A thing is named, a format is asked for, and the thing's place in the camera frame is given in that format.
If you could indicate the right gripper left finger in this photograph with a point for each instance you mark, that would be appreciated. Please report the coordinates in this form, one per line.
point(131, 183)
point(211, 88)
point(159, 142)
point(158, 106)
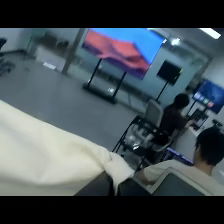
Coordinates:
point(100, 186)

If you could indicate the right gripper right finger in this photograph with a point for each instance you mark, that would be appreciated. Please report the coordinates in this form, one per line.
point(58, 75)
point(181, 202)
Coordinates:
point(130, 189)

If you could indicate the cream garment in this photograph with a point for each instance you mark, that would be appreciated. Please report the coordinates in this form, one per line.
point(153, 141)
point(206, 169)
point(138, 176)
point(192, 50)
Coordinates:
point(43, 156)

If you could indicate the black wheeled cart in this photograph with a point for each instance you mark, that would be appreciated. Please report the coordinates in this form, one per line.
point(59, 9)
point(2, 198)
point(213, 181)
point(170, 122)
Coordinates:
point(136, 140)

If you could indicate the grey office chair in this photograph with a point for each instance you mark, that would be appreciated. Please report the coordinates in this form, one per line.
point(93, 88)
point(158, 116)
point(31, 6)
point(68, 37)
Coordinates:
point(154, 113)

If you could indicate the person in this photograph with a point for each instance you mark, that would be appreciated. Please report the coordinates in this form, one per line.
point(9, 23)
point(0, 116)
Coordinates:
point(206, 150)
point(171, 120)

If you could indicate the small black monitor on stand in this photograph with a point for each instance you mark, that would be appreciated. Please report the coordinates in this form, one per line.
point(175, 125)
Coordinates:
point(169, 71)

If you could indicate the large display screen on stand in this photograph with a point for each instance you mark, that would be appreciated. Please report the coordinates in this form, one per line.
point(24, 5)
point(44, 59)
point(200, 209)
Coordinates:
point(123, 46)

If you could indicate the black office chair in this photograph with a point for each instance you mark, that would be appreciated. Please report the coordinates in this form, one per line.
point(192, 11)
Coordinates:
point(4, 58)

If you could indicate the blue lit wall screen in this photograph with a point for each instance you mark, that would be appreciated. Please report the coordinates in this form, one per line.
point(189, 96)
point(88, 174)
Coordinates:
point(210, 95)

